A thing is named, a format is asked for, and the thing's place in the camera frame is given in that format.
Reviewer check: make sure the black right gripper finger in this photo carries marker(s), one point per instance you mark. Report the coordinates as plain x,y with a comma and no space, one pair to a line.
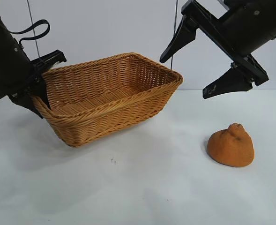
182,35
231,84

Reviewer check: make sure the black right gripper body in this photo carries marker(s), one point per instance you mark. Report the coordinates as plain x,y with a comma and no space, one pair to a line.
245,28

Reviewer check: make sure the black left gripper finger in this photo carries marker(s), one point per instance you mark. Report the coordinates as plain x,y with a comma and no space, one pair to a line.
26,100
42,93

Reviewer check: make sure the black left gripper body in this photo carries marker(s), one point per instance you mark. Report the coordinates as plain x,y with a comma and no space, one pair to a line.
6,63

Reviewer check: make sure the woven wicker basket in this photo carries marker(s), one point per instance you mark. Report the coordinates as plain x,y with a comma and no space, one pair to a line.
100,117

